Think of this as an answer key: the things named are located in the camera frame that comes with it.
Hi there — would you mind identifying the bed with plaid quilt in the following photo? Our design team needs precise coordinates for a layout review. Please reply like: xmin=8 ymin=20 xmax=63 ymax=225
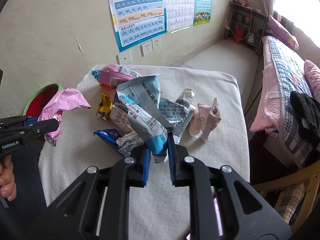
xmin=250 ymin=36 xmax=319 ymax=167

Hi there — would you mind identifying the green blue wall poster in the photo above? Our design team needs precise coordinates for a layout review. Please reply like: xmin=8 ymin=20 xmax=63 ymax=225
xmin=193 ymin=0 xmax=212 ymax=26

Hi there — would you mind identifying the pale pink crumpled wrapper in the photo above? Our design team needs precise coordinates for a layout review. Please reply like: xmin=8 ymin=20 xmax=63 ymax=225
xmin=189 ymin=98 xmax=221 ymax=141

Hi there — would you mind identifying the dark blue cookie wrapper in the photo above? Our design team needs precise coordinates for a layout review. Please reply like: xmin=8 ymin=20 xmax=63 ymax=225
xmin=93 ymin=129 xmax=123 ymax=151

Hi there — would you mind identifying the gold candy wrapper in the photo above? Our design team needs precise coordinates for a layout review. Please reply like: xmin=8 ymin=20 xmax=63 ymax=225
xmin=97 ymin=93 xmax=113 ymax=121

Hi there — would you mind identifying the black garment on bed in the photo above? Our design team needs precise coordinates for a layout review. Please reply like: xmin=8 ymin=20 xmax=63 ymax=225
xmin=290 ymin=92 xmax=319 ymax=145

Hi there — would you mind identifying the green red trash bin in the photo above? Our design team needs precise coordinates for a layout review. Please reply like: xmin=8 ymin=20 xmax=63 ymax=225
xmin=23 ymin=83 xmax=63 ymax=118

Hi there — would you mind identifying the dark shelf rack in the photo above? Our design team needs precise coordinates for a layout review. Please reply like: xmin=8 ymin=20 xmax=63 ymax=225
xmin=223 ymin=2 xmax=268 ymax=54

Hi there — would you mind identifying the white towel table cover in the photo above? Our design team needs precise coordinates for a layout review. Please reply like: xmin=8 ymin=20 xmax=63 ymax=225
xmin=39 ymin=66 xmax=249 ymax=239

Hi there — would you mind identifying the blue silver snack bag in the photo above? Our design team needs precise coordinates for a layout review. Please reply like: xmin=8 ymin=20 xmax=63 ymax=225
xmin=114 ymin=75 xmax=194 ymax=163

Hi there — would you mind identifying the white double wall socket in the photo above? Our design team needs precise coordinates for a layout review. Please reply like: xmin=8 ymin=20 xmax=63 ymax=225
xmin=140 ymin=37 xmax=162 ymax=57

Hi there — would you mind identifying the person's left hand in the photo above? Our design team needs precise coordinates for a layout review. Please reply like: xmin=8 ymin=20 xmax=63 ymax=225
xmin=0 ymin=155 xmax=17 ymax=202

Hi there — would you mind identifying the white pink Pocky packet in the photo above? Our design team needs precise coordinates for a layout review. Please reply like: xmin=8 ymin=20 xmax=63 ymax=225
xmin=109 ymin=105 xmax=133 ymax=134

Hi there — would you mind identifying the blue pinyin wall poster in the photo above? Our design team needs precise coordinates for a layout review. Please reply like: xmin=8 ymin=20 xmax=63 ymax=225
xmin=108 ymin=0 xmax=167 ymax=52

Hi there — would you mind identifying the pink floral blanket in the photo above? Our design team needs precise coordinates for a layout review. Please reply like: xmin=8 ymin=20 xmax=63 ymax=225
xmin=304 ymin=60 xmax=320 ymax=101

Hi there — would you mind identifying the pink foil wrapper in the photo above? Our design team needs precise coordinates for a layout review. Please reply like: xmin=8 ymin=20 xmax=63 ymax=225
xmin=38 ymin=88 xmax=91 ymax=146

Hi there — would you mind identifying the purple pillow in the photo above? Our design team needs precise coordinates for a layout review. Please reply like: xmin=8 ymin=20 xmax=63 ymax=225
xmin=266 ymin=15 xmax=299 ymax=51

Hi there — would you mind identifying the wooden chair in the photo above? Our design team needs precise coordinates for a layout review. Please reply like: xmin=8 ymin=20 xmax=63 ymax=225
xmin=253 ymin=161 xmax=319 ymax=233

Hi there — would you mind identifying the white chart wall poster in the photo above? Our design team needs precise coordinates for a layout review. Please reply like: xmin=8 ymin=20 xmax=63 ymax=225
xmin=166 ymin=0 xmax=195 ymax=33

